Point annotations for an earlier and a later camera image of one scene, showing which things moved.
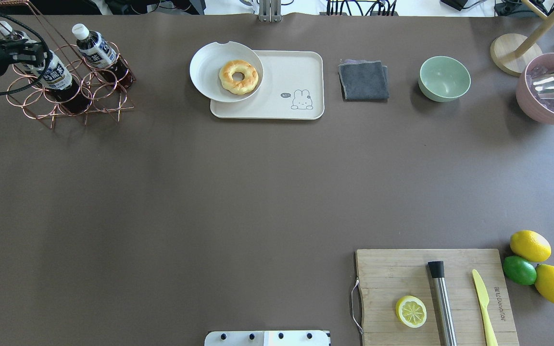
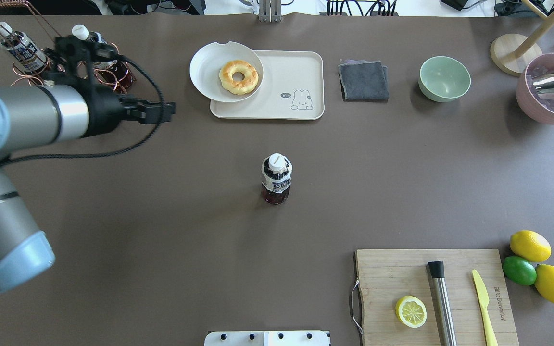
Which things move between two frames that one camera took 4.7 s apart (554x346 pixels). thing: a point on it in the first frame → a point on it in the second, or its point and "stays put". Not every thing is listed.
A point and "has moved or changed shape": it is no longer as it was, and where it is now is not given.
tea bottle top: [56, 78] has moved or changed shape
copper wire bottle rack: [50, 78] stays put
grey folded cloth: [364, 80] stays put
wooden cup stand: [516, 55] stays put
